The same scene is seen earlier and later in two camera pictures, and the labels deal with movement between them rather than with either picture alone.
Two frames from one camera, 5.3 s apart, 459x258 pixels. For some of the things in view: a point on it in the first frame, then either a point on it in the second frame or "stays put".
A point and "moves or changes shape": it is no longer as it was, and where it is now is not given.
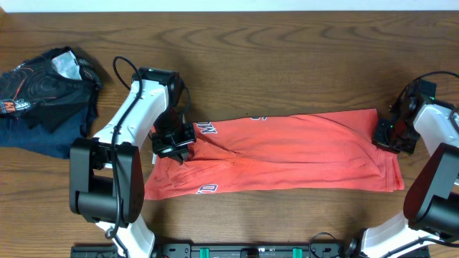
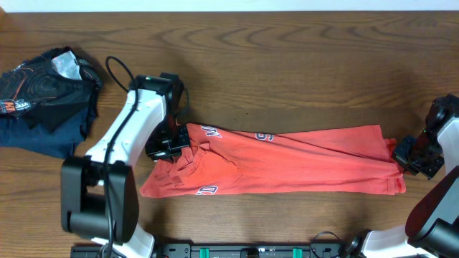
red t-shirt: x=292 y=153 moves or changes shape
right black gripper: x=391 y=135 -> x=409 y=154
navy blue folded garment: x=16 y=132 stays put
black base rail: x=247 y=250 stays put
